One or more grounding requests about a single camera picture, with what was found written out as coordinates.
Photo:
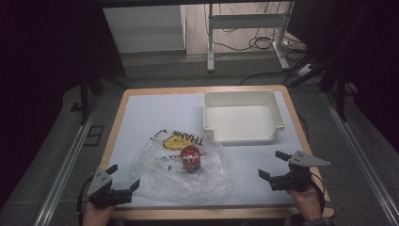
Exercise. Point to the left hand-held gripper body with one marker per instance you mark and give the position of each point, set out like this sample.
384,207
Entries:
100,188

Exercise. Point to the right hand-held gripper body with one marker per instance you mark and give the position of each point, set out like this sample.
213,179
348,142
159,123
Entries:
295,180

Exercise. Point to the clear printed plastic bag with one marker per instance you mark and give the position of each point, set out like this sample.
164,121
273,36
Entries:
156,185

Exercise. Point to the white plastic bin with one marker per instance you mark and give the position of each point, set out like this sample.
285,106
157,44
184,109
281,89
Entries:
241,122

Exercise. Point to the red can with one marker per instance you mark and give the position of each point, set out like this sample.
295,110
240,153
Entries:
190,158

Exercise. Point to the person's right hand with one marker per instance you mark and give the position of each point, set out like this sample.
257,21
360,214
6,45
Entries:
306,202

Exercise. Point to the person's left hand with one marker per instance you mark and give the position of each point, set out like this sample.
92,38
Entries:
95,215

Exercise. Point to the black metal stand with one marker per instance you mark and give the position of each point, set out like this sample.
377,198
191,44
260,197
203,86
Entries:
341,94
84,97

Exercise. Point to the white power strip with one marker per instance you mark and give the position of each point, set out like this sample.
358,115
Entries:
305,70

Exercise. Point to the white cabinet panel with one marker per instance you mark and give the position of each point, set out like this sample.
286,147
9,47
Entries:
144,28

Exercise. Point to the aluminium floor rail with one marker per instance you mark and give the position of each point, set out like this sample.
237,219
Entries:
360,150
62,172

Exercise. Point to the white metal desk frame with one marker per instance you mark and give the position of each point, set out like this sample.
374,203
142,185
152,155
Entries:
244,21

